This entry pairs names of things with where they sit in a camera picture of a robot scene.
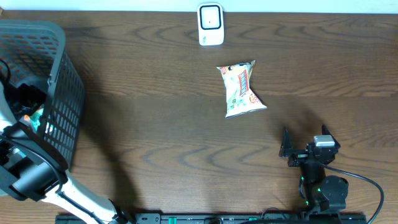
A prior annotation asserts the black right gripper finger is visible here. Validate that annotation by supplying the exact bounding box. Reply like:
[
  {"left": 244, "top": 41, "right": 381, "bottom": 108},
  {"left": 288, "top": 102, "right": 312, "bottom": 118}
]
[
  {"left": 322, "top": 124, "right": 331, "bottom": 136},
  {"left": 279, "top": 129, "right": 293, "bottom": 157}
]

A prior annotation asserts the yellow snack bag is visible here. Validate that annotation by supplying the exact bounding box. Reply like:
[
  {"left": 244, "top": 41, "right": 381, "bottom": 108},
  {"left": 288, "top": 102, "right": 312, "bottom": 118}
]
[{"left": 218, "top": 60, "right": 267, "bottom": 118}]

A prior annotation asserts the teal white packet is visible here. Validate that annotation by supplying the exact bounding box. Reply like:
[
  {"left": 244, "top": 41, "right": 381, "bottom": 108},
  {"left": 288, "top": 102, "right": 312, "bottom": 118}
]
[{"left": 30, "top": 108, "right": 44, "bottom": 131}]

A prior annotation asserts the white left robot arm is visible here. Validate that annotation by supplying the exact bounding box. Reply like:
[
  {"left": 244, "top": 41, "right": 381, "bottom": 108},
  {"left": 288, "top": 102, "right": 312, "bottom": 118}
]
[{"left": 37, "top": 154, "right": 134, "bottom": 223}]

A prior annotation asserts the white barcode scanner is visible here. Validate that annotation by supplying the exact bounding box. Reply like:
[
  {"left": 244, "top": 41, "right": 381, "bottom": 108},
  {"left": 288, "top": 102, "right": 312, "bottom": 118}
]
[{"left": 197, "top": 2, "right": 224, "bottom": 46}]

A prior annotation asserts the dark grey plastic basket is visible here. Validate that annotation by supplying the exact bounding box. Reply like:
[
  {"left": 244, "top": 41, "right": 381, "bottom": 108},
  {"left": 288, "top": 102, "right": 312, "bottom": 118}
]
[{"left": 1, "top": 19, "right": 85, "bottom": 165}]

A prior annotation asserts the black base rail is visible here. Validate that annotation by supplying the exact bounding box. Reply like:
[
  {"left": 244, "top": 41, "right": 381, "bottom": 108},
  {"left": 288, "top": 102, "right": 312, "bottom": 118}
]
[{"left": 55, "top": 212, "right": 368, "bottom": 224}]

